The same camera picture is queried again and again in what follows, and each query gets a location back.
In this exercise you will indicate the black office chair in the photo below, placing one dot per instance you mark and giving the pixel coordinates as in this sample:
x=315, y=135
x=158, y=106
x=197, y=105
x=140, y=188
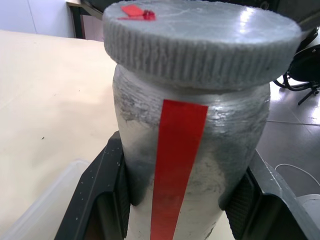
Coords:
x=303, y=65

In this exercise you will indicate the wooden desk with black frame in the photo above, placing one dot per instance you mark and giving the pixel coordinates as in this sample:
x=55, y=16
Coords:
x=82, y=15

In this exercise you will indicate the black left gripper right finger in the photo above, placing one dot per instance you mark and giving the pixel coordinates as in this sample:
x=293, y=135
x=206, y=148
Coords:
x=272, y=197

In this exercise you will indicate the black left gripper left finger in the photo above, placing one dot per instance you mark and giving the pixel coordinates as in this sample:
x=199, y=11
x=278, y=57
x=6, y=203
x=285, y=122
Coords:
x=100, y=190

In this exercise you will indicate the clear plastic box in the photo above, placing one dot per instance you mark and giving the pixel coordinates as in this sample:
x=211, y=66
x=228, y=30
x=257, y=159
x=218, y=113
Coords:
x=37, y=200

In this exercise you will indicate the grey jar with red tape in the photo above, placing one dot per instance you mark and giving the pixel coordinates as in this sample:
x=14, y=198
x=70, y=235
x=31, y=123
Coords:
x=220, y=140

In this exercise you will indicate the grey ribbed jar lid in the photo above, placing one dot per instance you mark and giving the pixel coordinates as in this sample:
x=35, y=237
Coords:
x=200, y=42

